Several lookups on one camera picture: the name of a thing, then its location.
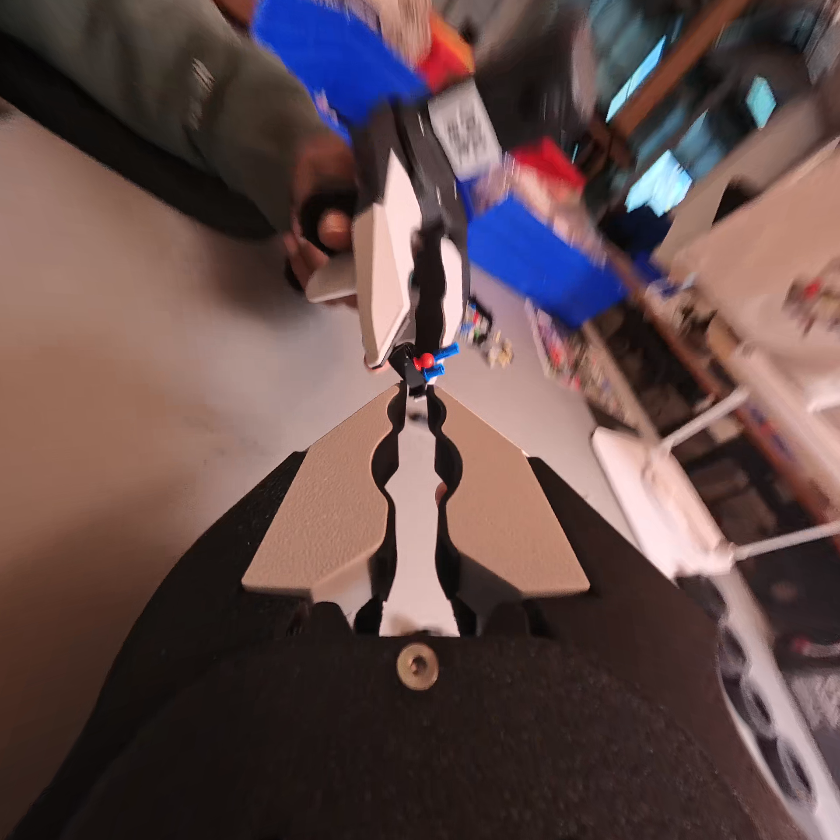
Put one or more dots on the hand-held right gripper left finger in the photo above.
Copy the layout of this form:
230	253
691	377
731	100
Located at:
321	518

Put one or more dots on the pile of small lego pieces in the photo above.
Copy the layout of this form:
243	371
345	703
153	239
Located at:
489	334

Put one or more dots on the person's left hand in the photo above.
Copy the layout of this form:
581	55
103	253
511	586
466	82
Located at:
321	164

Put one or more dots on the narrow blue storage bin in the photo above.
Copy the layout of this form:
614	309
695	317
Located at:
341	52

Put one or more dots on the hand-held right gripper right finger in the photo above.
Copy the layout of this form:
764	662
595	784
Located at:
512	525

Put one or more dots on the white monitor stand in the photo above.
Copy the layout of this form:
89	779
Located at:
656	499

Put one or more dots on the colourful lego instruction booklet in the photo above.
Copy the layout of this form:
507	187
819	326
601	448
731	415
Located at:
577	367

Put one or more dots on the wide blue storage bin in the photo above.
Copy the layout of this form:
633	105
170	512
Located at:
538	256

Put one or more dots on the black rounded lego beam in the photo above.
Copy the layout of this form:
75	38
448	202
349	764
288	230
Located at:
407	367

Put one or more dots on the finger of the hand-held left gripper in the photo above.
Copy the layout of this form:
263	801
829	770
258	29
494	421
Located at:
387	262
457	295

